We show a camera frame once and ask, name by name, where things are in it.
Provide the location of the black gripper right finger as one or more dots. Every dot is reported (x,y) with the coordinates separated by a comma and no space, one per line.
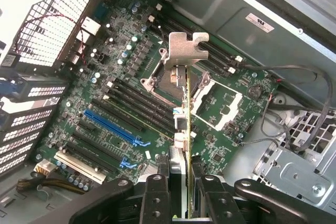
(220,203)

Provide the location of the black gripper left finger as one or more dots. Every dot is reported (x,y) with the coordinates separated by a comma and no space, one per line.
(156,200)

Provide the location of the silver disk bay cage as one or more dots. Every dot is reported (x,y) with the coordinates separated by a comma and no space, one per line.
(288,171)

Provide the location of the white expansion slot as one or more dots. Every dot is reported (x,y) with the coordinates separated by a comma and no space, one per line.
(78,167)

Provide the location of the blue expansion slot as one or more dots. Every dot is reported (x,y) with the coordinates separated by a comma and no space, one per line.
(110,124)

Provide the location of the coin battery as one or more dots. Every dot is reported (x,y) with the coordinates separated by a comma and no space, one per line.
(254,91)

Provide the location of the CPU socket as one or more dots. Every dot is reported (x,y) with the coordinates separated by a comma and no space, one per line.
(157,77)

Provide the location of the green motherboard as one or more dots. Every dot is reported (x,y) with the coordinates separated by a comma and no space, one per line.
(118,37)

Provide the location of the open grey PC case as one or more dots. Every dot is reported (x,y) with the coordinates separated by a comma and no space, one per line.
(236,3)

